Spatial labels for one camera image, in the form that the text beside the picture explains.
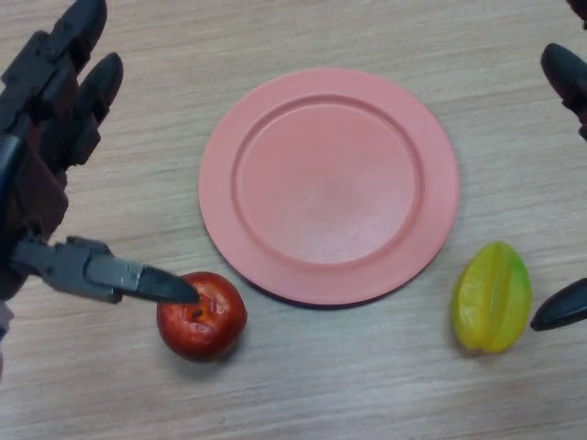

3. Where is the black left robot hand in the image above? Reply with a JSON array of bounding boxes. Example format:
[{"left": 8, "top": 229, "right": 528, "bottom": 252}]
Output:
[{"left": 0, "top": 0, "right": 202, "bottom": 306}]

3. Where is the pink round plate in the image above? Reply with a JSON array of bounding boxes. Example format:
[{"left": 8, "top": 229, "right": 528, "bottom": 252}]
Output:
[{"left": 197, "top": 67, "right": 460, "bottom": 309}]

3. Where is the red apple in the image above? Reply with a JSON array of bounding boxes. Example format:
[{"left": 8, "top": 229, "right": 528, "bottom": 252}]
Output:
[{"left": 156, "top": 270, "right": 249, "bottom": 363}]

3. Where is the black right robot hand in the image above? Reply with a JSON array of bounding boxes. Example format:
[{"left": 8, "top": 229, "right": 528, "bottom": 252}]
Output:
[{"left": 530, "top": 0, "right": 587, "bottom": 332}]

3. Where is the yellow green starfruit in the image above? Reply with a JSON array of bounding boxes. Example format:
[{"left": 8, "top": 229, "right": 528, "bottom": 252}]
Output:
[{"left": 450, "top": 241, "right": 533, "bottom": 353}]

